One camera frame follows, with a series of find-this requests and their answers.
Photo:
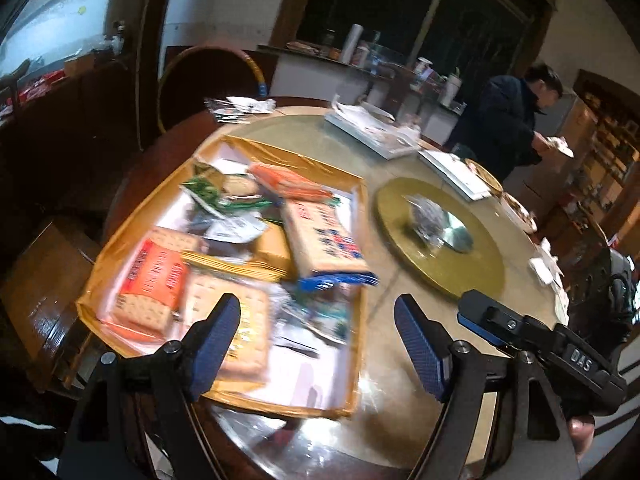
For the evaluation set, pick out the crumpled clear wrapper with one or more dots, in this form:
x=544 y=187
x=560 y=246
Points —
x=240 y=109

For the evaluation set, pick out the white plate with food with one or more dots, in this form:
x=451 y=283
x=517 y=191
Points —
x=517 y=212

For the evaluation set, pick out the round cracker green packet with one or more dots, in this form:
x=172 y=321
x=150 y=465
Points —
x=240 y=186

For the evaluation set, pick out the yellow rimmed bowl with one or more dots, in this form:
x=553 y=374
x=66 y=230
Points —
x=485 y=175

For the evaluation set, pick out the storage shelves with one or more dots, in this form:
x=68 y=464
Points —
x=610 y=150

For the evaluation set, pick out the white sachet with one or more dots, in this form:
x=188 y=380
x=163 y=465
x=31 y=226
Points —
x=235 y=227

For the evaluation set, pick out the white and blue snack packet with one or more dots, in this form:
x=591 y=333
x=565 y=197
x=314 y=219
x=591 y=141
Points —
x=320 y=315

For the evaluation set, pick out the orange cracker packet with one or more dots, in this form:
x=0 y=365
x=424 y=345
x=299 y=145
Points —
x=150 y=285

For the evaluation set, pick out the round back wooden chair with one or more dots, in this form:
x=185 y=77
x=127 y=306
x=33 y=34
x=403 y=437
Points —
x=210 y=80

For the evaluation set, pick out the white foam tray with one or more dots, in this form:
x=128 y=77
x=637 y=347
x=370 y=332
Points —
x=370 y=130

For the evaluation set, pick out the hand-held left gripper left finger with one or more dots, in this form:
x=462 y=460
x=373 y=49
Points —
x=215 y=340

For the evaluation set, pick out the yellow label cracker packet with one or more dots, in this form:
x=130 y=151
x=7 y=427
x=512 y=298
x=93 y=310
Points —
x=245 y=320

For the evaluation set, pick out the white cup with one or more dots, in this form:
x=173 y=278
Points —
x=451 y=90

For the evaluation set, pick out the golden turntable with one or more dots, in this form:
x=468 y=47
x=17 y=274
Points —
x=480 y=265

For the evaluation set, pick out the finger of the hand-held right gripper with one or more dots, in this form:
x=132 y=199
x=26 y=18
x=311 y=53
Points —
x=500 y=320

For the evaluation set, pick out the dark wooden chair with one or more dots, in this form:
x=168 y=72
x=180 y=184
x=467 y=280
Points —
x=45 y=285

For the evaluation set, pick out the person's right hand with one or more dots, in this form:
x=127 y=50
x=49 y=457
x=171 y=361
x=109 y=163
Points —
x=581 y=435

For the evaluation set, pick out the black backpack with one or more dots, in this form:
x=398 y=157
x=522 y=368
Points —
x=602 y=290

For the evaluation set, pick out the flat white box lid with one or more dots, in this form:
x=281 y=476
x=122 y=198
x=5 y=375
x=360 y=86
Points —
x=455 y=175

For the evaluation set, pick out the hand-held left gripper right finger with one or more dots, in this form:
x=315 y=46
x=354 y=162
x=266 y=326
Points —
x=420 y=345

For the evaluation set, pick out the white napkin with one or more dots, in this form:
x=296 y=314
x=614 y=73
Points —
x=545 y=270

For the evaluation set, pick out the green leafy snack packet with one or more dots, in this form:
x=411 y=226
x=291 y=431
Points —
x=202 y=192

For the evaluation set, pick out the paper towel roll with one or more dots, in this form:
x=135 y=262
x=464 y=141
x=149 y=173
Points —
x=352 y=42

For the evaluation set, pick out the yellow cardboard box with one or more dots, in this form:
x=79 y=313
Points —
x=320 y=375

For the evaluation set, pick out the blue cracker packet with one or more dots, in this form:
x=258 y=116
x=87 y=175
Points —
x=325 y=240

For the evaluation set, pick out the clear wrapped item on turntable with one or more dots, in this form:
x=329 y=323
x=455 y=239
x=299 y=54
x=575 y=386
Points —
x=425 y=217

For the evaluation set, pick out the framed wall picture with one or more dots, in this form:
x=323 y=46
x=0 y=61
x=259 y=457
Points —
x=35 y=5

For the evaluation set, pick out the slim orange snack packet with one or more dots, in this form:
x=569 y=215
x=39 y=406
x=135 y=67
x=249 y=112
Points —
x=290 y=182

